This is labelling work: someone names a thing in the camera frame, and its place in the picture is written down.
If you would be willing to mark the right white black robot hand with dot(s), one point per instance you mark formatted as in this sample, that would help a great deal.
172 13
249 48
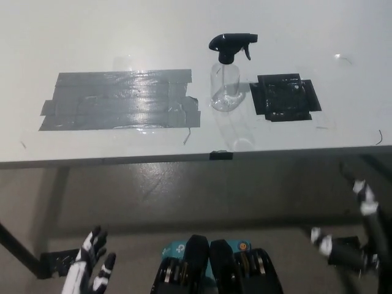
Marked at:
370 226

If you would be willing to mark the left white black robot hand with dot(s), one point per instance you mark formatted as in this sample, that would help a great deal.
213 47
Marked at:
88 254

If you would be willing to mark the black trigger sprayer lid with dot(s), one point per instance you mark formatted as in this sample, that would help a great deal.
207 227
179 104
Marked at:
228 41

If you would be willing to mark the left black robot body block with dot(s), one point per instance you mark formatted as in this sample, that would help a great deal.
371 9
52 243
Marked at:
180 272

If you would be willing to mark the black robot body block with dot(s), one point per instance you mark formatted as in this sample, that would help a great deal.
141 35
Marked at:
180 272
245 272

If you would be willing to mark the right black robot body block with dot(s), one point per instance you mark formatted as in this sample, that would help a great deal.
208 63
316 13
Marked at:
245 272

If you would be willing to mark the clear plastic bottle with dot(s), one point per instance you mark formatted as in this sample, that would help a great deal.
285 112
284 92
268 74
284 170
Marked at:
225 88

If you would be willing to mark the black diagonal table leg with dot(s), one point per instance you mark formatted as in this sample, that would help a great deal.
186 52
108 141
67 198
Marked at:
21 249

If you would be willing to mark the teal cardboard box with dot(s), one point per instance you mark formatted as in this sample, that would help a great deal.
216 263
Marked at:
173 248

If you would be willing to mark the black tape square patch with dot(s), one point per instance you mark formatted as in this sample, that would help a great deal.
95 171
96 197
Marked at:
283 98

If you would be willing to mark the grey duct tape patch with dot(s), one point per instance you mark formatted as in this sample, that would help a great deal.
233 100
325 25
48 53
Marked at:
122 101

